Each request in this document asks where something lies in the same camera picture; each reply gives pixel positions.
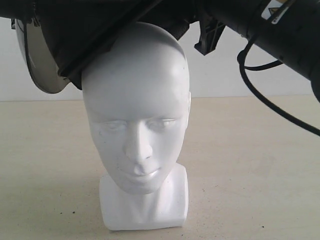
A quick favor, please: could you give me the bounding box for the white mannequin head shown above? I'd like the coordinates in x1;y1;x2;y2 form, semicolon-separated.
81;22;191;231

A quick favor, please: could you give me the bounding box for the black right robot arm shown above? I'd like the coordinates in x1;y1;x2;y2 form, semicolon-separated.
195;0;320;99

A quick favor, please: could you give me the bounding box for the black helmet with visor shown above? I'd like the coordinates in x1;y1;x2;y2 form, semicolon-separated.
0;0;197;94

